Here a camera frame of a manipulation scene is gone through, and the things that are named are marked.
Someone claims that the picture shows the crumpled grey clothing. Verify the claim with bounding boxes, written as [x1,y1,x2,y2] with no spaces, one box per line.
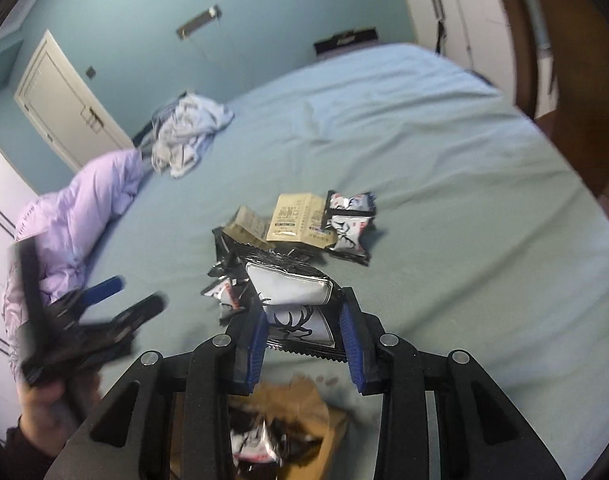
[141,92,235,179]

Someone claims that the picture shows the person's left hand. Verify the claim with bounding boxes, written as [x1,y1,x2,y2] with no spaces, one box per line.
[17,382,76,457]

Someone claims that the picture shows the metal wall bracket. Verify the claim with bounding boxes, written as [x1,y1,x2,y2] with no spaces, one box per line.
[175,4,221,40]

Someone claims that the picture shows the brown cardboard box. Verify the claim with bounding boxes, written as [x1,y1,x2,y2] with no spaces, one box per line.
[228,375,348,479]

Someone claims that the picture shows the kraft brown snack pouch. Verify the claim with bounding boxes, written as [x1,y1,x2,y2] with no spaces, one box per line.
[222,205,275,250]

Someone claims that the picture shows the white cabinet unit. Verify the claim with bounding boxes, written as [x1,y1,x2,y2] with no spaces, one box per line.
[401,0,561,122]

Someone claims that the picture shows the teal bed sheet mattress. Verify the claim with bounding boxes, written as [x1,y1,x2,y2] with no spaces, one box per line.
[88,44,609,479]

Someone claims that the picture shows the small snack packet top right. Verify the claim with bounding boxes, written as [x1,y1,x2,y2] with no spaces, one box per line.
[325,190,377,217]

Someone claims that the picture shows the black bag behind bed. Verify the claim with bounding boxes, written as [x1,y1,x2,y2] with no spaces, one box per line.
[313,28,379,58]

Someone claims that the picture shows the snack packets inside box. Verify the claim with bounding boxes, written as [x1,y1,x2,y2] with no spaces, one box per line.
[228,406,323,474]

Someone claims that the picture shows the dark wooden chair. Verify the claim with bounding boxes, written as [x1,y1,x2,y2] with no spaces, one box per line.
[502,0,609,200]

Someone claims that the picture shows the white door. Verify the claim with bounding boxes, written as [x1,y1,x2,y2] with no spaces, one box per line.
[14,32,133,171]

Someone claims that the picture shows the lilac duvet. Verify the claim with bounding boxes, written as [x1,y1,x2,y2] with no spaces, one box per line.
[0,148,146,351]

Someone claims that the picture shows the white black deer snack packet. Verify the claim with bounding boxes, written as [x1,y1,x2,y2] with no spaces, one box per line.
[238,247,346,362]

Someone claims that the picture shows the white red snack packet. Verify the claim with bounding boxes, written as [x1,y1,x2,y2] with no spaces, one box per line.
[201,275,250,324]

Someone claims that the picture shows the white snack packet upper right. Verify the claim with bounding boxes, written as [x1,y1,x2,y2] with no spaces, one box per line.
[326,214,373,266]

